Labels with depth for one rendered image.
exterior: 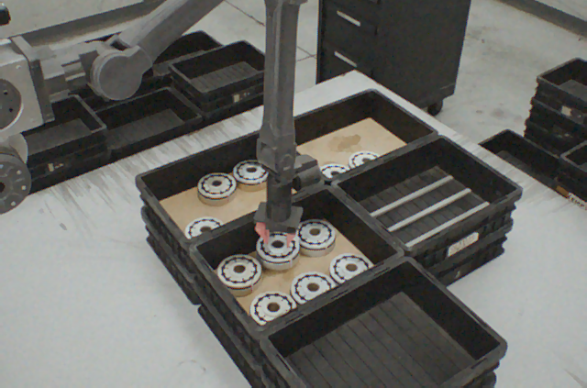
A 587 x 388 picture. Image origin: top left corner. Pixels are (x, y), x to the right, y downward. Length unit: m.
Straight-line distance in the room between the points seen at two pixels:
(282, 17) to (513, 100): 2.79
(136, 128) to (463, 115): 1.80
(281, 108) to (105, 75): 0.39
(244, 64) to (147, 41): 1.95
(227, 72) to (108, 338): 1.65
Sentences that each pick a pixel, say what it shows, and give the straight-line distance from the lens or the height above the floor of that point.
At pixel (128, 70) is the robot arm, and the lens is 1.13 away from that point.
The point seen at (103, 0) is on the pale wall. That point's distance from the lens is 4.65.
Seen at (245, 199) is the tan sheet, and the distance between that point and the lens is 1.78.
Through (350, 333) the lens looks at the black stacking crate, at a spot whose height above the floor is 0.83.
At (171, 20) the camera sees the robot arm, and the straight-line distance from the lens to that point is 1.17.
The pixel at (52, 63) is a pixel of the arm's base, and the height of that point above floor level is 1.48.
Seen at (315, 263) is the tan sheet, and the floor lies 0.83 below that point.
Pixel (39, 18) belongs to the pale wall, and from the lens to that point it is 4.54.
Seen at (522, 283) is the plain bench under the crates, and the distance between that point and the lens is 1.84.
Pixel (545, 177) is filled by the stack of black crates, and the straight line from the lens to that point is 2.95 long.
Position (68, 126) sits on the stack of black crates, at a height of 0.49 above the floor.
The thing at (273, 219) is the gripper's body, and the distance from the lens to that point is 1.48.
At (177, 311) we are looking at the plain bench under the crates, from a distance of 1.70.
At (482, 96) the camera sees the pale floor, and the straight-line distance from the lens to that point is 3.94.
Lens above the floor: 1.99
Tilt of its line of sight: 38 degrees down
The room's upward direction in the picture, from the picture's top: 1 degrees clockwise
